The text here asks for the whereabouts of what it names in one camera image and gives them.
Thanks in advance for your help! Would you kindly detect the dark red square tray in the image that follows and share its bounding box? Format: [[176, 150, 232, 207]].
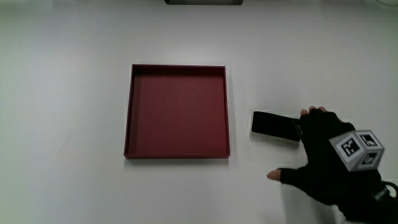
[[123, 63, 231, 160]]

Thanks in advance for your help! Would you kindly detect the dark monitor base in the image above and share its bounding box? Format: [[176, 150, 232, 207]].
[[164, 0, 244, 6]]

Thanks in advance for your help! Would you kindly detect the black rectangular phone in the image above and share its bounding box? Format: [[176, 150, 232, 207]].
[[250, 111, 302, 143]]

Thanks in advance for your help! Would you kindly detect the person's right hand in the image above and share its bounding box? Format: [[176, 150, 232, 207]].
[[266, 106, 398, 224]]

